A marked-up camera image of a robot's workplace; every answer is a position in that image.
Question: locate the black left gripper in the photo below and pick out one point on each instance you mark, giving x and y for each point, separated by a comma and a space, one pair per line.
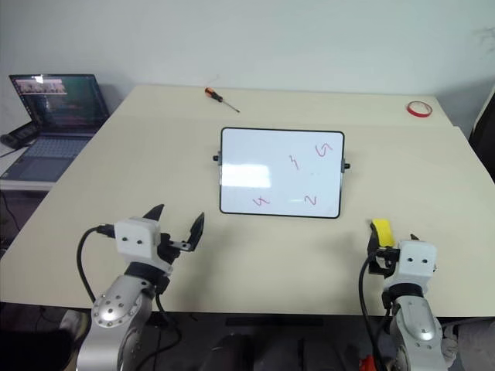
167, 249

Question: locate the yellow whiteboard eraser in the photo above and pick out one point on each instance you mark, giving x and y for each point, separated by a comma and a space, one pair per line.
384, 232

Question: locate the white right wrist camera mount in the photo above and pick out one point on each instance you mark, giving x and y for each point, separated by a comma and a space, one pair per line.
415, 266

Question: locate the grey white fabric heap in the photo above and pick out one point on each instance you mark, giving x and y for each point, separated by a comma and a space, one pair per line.
472, 344

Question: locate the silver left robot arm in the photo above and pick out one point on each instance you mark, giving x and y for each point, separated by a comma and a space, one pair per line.
116, 305

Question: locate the small black-framed whiteboard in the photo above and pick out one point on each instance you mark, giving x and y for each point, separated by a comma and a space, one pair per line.
270, 166

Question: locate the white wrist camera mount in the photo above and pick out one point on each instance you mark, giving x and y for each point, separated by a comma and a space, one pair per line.
415, 266
135, 235

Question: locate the white shoe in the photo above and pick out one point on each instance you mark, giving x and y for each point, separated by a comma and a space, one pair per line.
73, 322

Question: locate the red tape roll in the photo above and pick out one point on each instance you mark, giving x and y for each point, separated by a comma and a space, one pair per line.
410, 110

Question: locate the orange black screwdriver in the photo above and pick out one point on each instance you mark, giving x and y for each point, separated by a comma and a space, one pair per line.
210, 92

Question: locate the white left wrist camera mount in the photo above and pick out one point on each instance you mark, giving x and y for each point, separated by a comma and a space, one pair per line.
135, 235

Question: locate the small red object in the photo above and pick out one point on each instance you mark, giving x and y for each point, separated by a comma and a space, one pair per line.
367, 364

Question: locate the black device beside laptop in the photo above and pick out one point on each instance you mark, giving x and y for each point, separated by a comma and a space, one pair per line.
19, 135

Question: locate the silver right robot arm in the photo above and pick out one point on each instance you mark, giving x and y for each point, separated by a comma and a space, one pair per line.
417, 324

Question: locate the black table frame bar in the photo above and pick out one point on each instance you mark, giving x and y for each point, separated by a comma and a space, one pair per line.
270, 321

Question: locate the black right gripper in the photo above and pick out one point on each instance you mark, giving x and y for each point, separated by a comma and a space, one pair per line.
381, 259

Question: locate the open grey laptop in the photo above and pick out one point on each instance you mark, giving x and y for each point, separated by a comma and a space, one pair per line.
58, 100

